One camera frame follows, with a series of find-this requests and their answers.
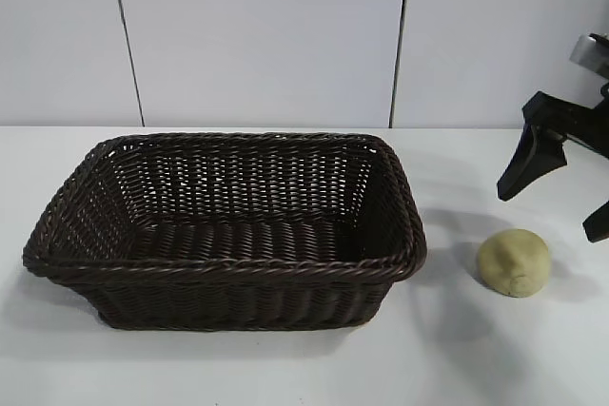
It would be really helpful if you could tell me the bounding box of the dark brown woven basket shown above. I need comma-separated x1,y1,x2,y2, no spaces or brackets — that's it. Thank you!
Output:
21,131,429,332

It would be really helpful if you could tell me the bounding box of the pale yellow egg yolk pastry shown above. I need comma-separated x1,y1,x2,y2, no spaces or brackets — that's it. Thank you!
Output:
475,228,551,300

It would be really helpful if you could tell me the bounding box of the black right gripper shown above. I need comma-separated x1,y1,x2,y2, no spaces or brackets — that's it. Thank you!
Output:
497,82,609,243

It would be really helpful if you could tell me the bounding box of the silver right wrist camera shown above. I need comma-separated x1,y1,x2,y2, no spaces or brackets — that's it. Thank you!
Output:
568,33,609,79

